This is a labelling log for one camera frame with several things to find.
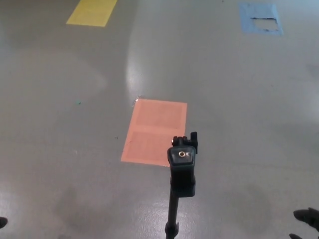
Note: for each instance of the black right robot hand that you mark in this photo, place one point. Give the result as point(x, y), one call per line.
point(313, 216)

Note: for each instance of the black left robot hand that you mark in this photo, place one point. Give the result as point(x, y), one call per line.
point(2, 222)

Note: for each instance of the black phone stand tripod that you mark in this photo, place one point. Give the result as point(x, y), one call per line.
point(182, 174)

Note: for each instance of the orange rectangular floor marking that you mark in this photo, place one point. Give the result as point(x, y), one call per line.
point(152, 129)

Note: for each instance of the torn blue floor marking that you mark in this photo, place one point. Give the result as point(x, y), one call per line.
point(259, 10)

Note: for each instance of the yellow rectangular floor marking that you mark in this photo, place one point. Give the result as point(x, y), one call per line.
point(91, 12)

